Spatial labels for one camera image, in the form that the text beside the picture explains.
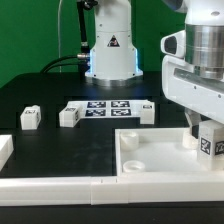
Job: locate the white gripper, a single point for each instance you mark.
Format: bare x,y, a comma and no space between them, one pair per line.
199,96

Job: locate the white square tabletop tray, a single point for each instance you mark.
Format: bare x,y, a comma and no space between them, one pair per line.
160,150

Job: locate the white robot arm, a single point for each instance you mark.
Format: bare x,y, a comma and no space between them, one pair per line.
193,63

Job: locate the AprilTag marker sheet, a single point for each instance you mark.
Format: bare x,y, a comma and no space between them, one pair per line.
109,108

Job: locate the white U-shaped obstacle fence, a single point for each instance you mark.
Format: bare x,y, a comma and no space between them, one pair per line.
127,188

